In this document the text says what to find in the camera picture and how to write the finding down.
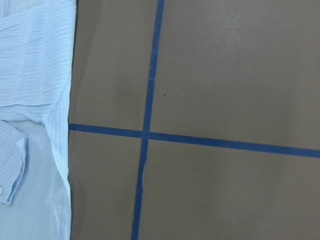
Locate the light blue button shirt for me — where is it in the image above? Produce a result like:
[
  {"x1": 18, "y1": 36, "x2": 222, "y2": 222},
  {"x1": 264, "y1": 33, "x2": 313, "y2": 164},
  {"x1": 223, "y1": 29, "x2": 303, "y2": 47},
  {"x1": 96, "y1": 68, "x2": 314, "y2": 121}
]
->
[{"x1": 0, "y1": 0, "x2": 77, "y2": 240}]

